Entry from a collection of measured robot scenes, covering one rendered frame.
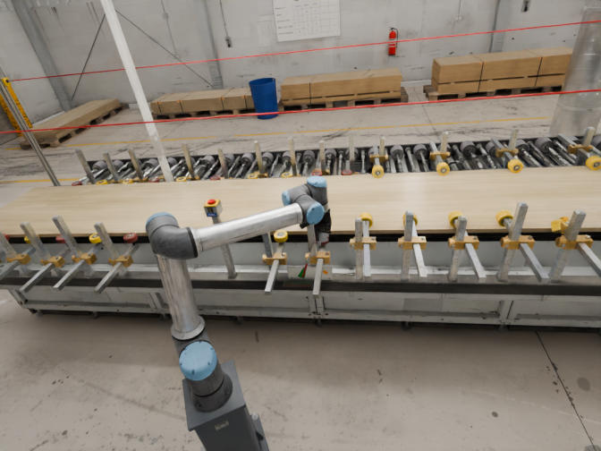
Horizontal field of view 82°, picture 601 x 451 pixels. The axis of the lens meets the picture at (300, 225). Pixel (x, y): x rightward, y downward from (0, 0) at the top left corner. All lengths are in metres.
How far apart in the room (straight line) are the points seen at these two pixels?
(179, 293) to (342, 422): 1.28
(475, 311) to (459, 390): 0.53
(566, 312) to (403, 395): 1.19
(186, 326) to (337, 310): 1.25
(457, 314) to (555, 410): 0.70
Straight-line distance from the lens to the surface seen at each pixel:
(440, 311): 2.63
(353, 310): 2.59
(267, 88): 7.28
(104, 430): 2.75
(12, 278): 3.09
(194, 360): 1.61
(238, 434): 1.96
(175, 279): 1.49
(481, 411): 2.47
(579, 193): 2.69
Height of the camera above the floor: 2.09
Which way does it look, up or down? 34 degrees down
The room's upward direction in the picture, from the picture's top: 8 degrees counter-clockwise
